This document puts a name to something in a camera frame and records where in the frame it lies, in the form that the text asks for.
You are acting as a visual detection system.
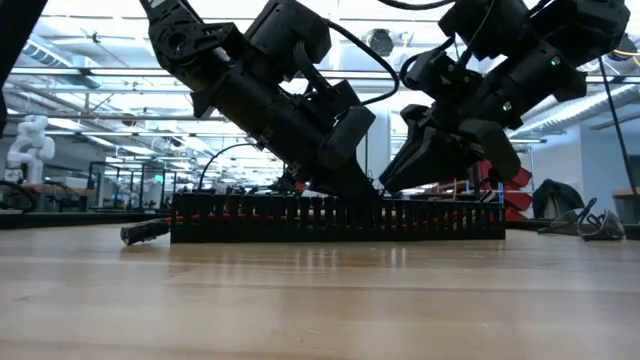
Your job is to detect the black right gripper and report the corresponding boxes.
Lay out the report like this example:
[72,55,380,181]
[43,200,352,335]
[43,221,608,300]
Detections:
[378,42,589,195]

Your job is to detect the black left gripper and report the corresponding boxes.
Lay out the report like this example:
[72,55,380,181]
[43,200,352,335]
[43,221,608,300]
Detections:
[192,62,382,201]

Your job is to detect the black slotted cable duct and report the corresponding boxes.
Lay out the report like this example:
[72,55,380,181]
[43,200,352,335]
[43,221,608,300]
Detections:
[169,191,507,245]

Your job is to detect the black tape bundle wrap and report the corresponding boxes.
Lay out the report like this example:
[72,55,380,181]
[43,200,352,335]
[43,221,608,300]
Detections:
[119,218,172,247]

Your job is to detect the white pillar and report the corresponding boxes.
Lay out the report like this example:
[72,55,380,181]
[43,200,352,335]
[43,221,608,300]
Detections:
[369,94,394,184]

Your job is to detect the red storage bin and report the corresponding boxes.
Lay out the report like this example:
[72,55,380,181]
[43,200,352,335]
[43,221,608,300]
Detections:
[504,192,534,222]
[479,159,534,190]

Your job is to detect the black bag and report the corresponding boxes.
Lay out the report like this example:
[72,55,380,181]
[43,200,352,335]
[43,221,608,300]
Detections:
[532,178,585,221]

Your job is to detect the clear safety glasses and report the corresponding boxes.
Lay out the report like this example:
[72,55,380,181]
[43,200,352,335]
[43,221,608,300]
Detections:
[537,197,626,242]

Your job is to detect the thin black pole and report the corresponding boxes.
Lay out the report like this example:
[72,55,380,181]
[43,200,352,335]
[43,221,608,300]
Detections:
[596,54,640,195]

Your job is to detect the grey bin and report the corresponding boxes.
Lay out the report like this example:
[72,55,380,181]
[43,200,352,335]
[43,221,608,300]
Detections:
[612,189,640,225]

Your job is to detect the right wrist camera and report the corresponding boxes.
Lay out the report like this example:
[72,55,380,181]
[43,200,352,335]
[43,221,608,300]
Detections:
[401,47,485,107]

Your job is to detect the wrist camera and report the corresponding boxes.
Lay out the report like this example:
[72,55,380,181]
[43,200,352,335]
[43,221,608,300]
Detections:
[401,47,485,107]
[292,42,364,126]

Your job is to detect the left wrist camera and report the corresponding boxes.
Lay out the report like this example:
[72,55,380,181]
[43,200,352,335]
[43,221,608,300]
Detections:
[292,42,364,126]

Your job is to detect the black camera cable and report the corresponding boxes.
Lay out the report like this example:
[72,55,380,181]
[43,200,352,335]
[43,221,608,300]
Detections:
[322,18,401,107]

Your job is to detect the ceiling cable reel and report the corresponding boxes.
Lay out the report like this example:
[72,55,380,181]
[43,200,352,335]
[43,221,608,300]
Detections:
[364,28,397,57]
[612,34,640,64]

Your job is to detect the black workstation frame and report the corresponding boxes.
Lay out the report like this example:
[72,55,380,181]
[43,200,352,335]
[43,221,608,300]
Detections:
[87,160,174,211]

